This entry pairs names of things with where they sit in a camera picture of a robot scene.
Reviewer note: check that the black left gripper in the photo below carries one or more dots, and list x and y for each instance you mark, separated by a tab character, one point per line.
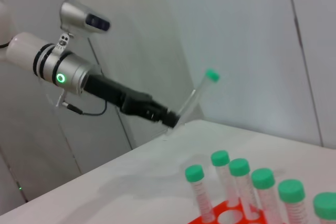
113	91

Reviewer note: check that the clear green-capped test tube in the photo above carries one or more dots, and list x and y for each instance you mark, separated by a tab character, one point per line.
220	158
263	179
325	204
239	167
194	173
292	191
212	75

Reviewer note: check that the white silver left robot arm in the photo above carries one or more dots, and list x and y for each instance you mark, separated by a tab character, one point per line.
26	48

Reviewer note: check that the orange test tube rack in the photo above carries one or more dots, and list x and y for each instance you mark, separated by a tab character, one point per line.
219	205

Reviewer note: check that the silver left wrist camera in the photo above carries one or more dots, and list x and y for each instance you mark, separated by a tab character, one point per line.
76	14

